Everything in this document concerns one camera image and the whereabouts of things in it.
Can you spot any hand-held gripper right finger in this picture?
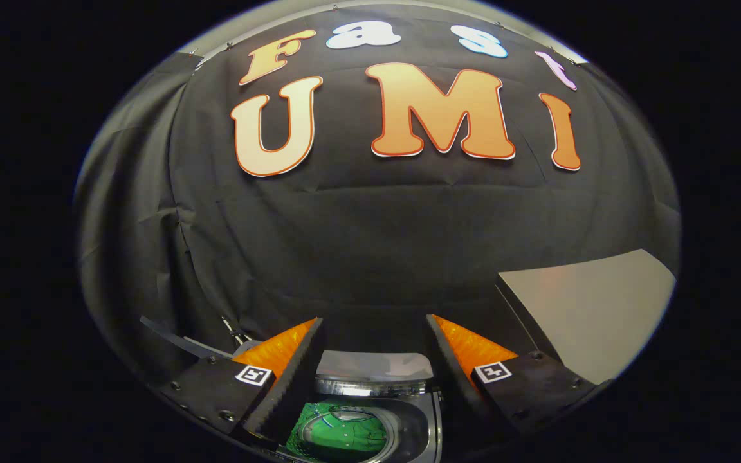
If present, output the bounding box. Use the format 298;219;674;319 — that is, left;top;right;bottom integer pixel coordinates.
425;314;609;439

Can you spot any green polo shirt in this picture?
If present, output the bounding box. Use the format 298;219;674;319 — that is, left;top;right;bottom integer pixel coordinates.
287;402;390;461

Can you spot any dark washing machine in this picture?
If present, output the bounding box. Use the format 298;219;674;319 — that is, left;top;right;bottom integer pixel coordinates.
274;350;450;463

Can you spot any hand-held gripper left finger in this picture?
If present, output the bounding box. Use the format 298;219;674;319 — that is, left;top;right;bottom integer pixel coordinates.
155;316;328;451

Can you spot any grey flat panel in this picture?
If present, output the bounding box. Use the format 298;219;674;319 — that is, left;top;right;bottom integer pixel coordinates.
139;315;236;359

